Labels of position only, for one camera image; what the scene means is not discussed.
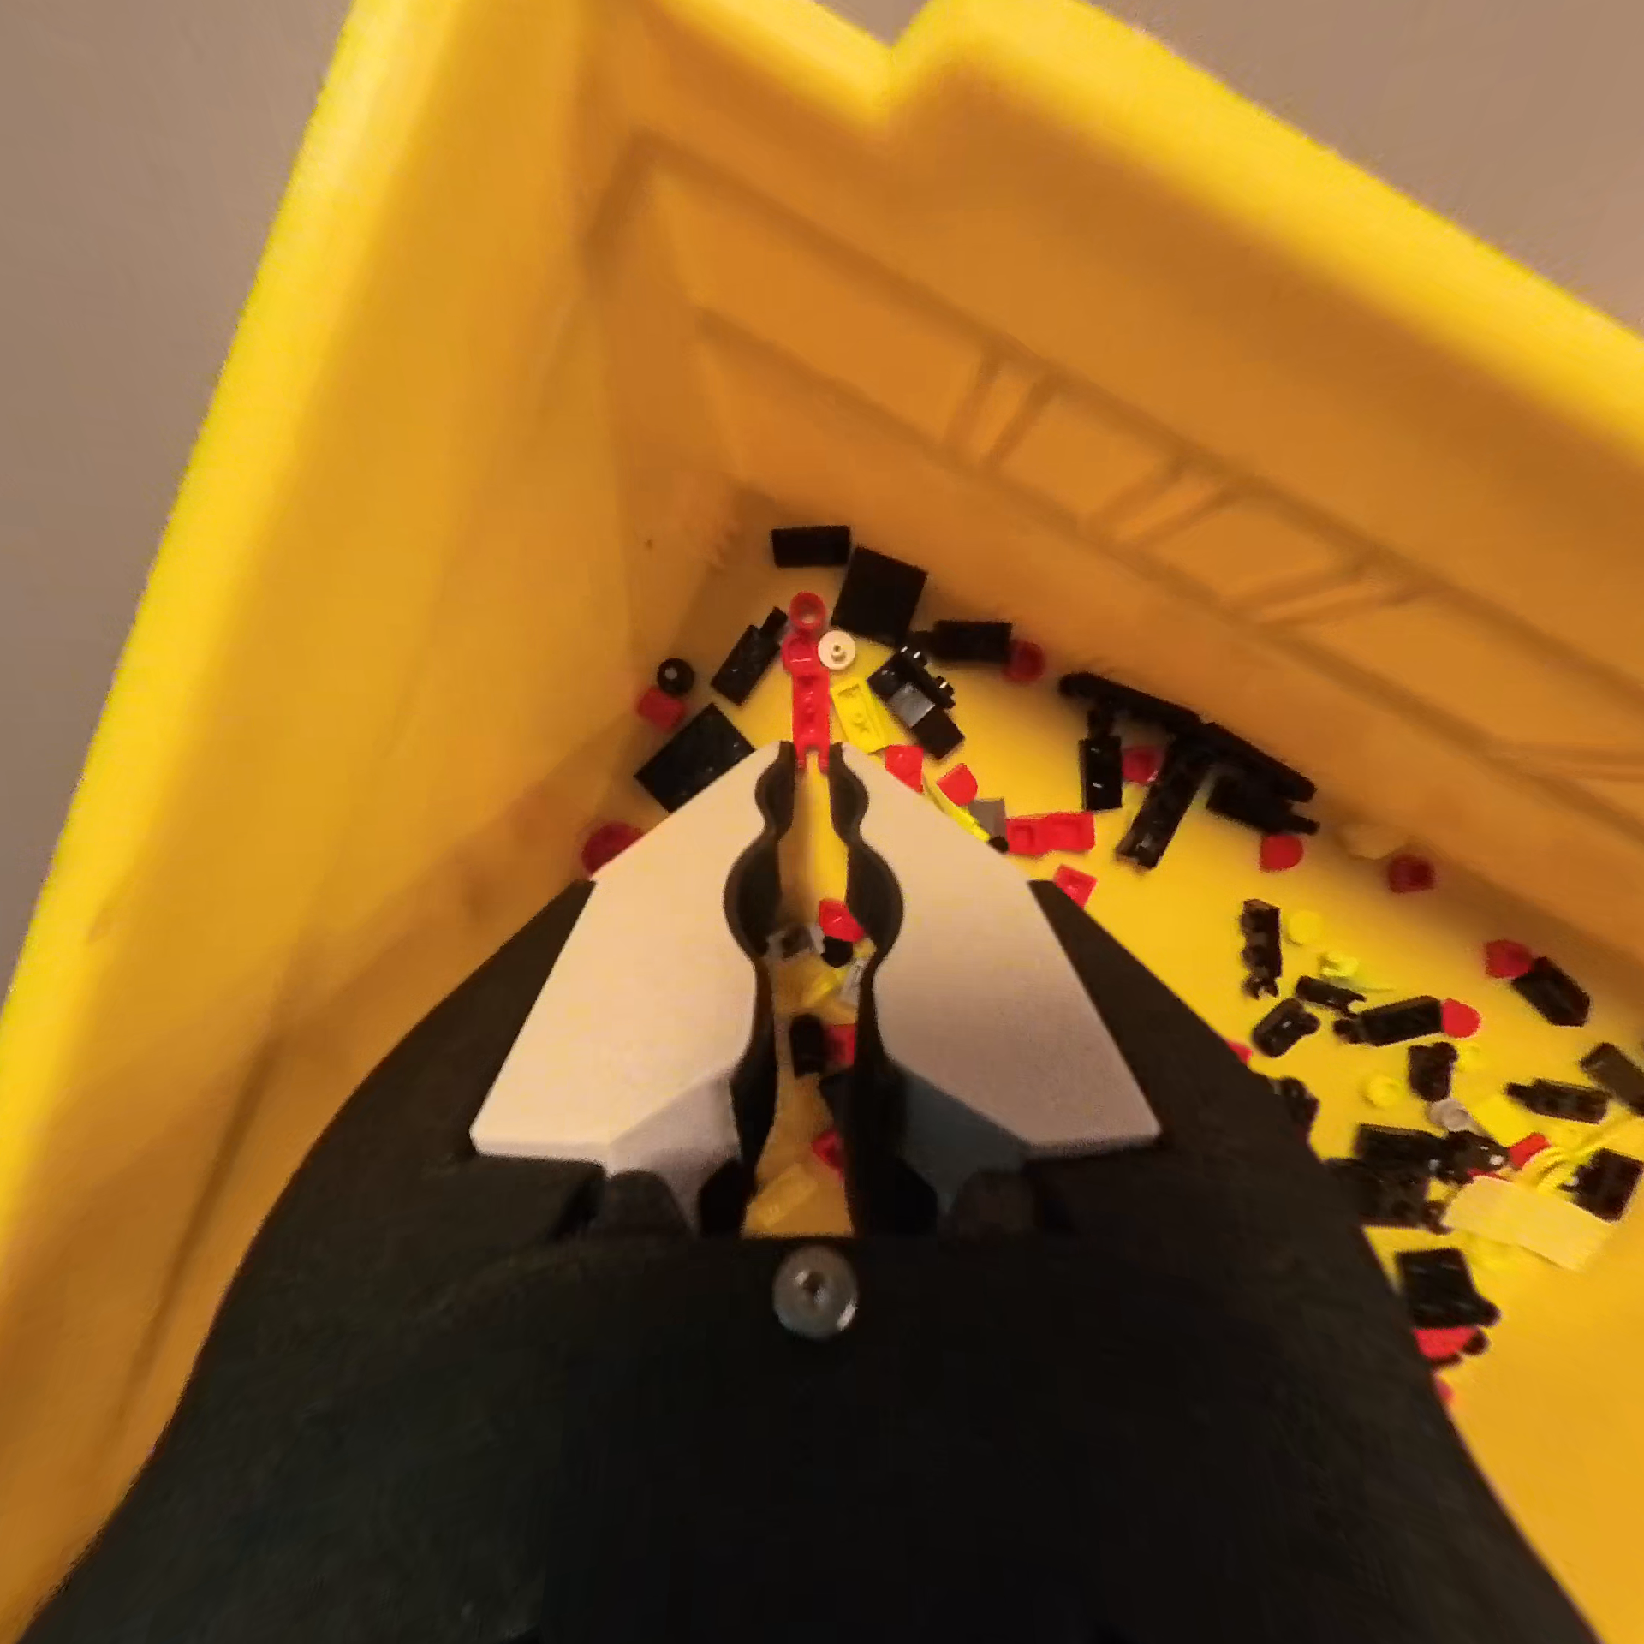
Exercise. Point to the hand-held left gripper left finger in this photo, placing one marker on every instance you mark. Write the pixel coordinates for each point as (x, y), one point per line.
(615, 1027)

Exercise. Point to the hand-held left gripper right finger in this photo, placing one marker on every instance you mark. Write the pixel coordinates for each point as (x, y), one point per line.
(1016, 1027)

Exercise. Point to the pile of lego pieces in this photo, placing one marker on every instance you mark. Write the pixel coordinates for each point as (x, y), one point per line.
(699, 757)

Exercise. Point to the red long lego piece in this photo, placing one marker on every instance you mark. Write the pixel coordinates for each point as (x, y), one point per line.
(805, 693)

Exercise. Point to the yellow plastic bin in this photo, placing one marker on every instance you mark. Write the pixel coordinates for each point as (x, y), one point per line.
(385, 513)

